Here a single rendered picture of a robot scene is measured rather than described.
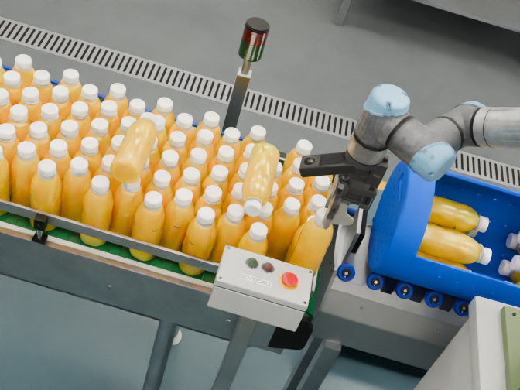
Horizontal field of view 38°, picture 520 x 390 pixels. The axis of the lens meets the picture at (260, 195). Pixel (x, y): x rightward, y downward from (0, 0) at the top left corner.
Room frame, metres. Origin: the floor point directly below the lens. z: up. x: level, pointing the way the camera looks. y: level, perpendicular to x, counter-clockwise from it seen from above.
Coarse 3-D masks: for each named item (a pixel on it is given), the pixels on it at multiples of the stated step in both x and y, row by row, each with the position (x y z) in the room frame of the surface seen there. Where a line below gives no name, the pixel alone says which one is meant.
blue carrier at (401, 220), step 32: (384, 192) 1.44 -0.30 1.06; (416, 192) 1.28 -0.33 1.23; (448, 192) 1.47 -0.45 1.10; (480, 192) 1.47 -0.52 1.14; (512, 192) 1.41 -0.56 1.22; (384, 224) 1.30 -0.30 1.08; (416, 224) 1.22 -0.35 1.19; (512, 224) 1.48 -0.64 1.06; (384, 256) 1.19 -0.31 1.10; (416, 256) 1.19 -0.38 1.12; (512, 256) 1.44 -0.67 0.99; (448, 288) 1.20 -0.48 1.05; (480, 288) 1.20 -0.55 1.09; (512, 288) 1.20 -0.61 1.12
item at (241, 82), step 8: (240, 72) 1.65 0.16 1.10; (240, 80) 1.64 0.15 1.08; (248, 80) 1.64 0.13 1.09; (240, 88) 1.64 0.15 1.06; (232, 96) 1.64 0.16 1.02; (240, 96) 1.64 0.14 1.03; (232, 104) 1.64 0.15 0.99; (240, 104) 1.64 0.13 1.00; (232, 112) 1.64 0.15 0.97; (240, 112) 1.64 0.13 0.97; (224, 120) 1.64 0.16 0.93; (232, 120) 1.64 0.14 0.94; (224, 128) 1.64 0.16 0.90
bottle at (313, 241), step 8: (304, 224) 1.16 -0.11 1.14; (312, 224) 1.14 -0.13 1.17; (304, 232) 1.13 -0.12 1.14; (312, 232) 1.13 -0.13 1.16; (320, 232) 1.13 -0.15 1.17; (328, 232) 1.13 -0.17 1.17; (304, 240) 1.12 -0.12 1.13; (312, 240) 1.12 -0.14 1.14; (320, 240) 1.12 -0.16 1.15; (328, 240) 1.13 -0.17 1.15; (296, 248) 1.13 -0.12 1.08; (304, 248) 1.12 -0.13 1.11; (312, 248) 1.12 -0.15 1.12; (320, 248) 1.12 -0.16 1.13; (296, 256) 1.13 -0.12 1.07; (304, 256) 1.12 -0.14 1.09; (312, 256) 1.12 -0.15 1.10; (320, 256) 1.13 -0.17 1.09; (296, 264) 1.12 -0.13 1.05; (304, 264) 1.12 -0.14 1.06; (312, 264) 1.12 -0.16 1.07
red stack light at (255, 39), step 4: (244, 32) 1.65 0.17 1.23; (248, 32) 1.63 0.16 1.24; (252, 32) 1.63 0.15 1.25; (268, 32) 1.65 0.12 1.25; (244, 36) 1.64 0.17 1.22; (248, 36) 1.63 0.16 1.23; (252, 36) 1.63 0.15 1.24; (256, 36) 1.63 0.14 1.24; (260, 36) 1.63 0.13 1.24; (264, 36) 1.64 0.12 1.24; (244, 40) 1.64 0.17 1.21; (248, 40) 1.63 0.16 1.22; (252, 40) 1.63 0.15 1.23; (256, 40) 1.63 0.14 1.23; (260, 40) 1.63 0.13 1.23; (264, 40) 1.64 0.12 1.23; (248, 44) 1.63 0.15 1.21; (252, 44) 1.63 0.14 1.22; (256, 44) 1.63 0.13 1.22; (260, 44) 1.64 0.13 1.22; (264, 44) 1.65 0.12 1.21
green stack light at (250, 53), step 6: (240, 48) 1.64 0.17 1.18; (246, 48) 1.63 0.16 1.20; (252, 48) 1.63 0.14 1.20; (258, 48) 1.64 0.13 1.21; (240, 54) 1.64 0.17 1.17; (246, 54) 1.63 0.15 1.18; (252, 54) 1.63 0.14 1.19; (258, 54) 1.64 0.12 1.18; (246, 60) 1.63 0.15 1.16; (252, 60) 1.63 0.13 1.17
